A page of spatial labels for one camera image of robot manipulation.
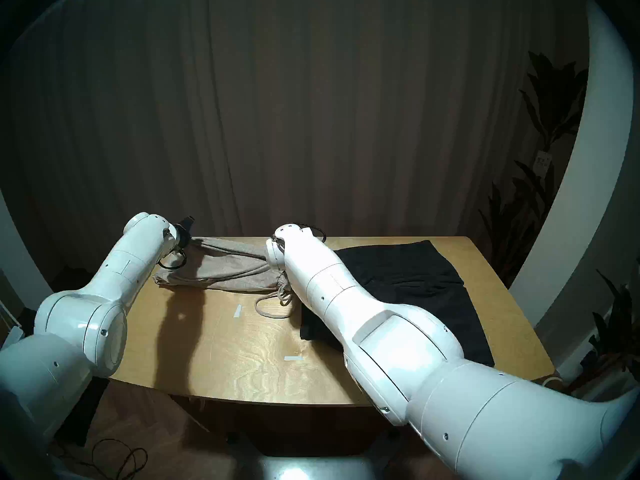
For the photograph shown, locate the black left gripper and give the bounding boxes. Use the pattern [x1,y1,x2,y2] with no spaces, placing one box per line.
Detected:
[175,215,197,250]

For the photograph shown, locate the grey drawstring pants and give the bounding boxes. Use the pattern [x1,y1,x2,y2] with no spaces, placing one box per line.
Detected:
[152,236,301,319]

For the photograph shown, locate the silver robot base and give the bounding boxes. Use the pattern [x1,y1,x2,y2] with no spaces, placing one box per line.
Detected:
[250,454,381,480]

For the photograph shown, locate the brown pleated curtain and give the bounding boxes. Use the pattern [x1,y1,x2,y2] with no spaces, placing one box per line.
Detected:
[0,0,591,285]

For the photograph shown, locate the tall dark leafy plant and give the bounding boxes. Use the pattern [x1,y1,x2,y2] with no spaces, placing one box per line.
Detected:
[477,50,590,287]

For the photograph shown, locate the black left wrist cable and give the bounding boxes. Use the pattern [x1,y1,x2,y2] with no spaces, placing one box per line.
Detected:
[159,244,188,270]

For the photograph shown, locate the black floor cable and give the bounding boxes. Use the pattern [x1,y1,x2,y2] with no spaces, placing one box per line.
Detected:
[47,438,149,480]

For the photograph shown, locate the black drawstring pants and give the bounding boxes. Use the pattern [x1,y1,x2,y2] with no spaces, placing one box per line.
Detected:
[299,240,496,367]

